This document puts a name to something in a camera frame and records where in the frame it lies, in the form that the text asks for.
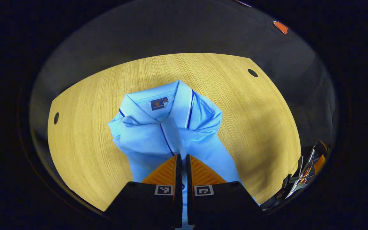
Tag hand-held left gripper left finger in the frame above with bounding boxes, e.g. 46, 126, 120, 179
106, 154, 183, 229

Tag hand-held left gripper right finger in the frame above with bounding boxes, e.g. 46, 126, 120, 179
187, 154, 263, 229

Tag light blue T-shirt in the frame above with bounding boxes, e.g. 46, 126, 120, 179
107, 80, 258, 230

